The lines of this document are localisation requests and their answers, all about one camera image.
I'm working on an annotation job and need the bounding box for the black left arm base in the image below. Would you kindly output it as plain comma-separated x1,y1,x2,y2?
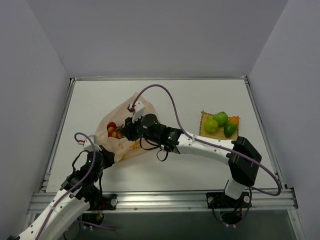
81,194,118,227

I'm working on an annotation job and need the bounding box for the orange green fake mango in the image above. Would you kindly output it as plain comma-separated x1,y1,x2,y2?
223,116,240,138

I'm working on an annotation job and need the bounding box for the translucent banana print plastic bag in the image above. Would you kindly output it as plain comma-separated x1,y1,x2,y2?
95,92,151,162

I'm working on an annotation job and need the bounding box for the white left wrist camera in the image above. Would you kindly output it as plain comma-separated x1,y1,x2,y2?
77,134,102,152

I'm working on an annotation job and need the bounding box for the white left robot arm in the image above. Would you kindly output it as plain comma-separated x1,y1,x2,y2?
8,150,118,240

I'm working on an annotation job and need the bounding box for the red lychee bunch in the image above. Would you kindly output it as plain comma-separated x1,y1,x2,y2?
106,121,124,139

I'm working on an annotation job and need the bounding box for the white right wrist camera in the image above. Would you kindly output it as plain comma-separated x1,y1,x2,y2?
127,101,145,123

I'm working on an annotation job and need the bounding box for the yellow bamboo mat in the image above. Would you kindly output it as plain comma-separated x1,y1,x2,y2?
199,111,240,140

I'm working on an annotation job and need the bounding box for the green fake pear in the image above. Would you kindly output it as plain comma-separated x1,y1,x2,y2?
203,118,219,134

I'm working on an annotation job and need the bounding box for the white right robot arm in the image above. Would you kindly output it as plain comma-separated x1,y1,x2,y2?
121,113,262,207

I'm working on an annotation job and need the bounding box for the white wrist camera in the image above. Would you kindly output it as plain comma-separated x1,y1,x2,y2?
127,101,145,123
77,134,102,152

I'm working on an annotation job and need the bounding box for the aluminium table frame rail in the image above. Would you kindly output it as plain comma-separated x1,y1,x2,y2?
26,76,300,240

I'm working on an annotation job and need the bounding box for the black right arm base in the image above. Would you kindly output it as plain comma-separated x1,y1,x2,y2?
206,190,253,228

